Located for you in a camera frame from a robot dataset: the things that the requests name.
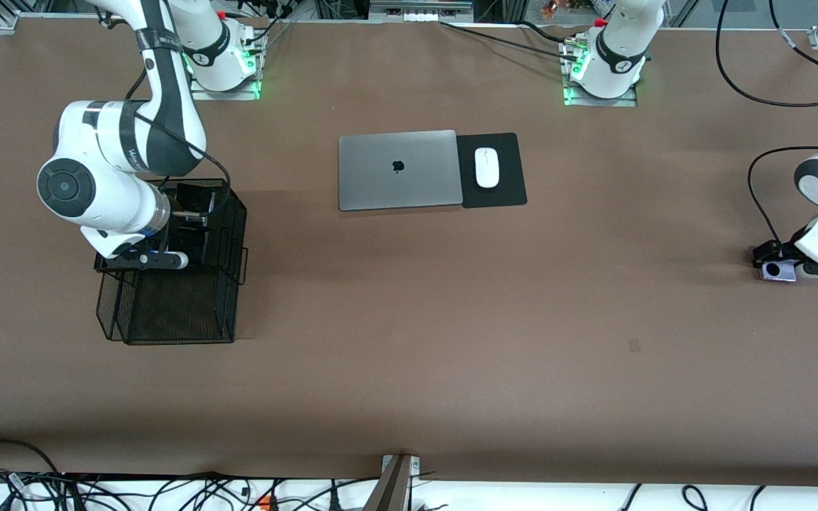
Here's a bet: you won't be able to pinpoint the grey power strip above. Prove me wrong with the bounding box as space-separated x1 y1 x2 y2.
369 0 475 22

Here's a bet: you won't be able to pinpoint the black wire mesh basket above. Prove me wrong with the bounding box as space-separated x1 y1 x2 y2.
94 178 249 346

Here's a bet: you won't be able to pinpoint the white computer mouse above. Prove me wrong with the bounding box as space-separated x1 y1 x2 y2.
474 147 501 189

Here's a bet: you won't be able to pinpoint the grey metal pole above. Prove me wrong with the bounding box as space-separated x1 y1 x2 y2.
363 456 413 511

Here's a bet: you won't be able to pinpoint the lilac flip phone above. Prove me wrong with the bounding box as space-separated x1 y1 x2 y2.
760 260 798 283

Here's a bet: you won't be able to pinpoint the black cable on table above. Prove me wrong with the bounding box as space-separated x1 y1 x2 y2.
440 20 580 61

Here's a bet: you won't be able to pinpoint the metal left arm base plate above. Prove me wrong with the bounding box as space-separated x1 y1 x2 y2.
563 82 639 108

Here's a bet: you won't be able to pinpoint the tangled black cables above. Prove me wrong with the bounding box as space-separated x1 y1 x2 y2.
0 468 381 511

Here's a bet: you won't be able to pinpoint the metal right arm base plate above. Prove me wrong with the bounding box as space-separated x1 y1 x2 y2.
187 75 262 101

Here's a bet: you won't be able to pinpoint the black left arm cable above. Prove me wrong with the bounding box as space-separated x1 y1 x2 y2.
714 0 818 249

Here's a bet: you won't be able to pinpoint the thick black cable loop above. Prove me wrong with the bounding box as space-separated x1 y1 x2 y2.
0 438 63 478

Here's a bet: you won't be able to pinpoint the black mouse pad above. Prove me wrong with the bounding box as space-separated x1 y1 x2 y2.
456 132 528 209

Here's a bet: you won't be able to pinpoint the silver closed laptop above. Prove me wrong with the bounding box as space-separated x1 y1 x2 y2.
338 129 464 212

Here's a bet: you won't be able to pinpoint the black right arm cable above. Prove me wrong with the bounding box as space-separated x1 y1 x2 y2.
97 0 232 217

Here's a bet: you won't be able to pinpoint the metal table edge bracket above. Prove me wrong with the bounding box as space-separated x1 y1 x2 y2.
381 454 421 483

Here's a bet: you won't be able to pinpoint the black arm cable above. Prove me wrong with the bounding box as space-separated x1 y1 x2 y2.
97 0 232 217
714 0 818 249

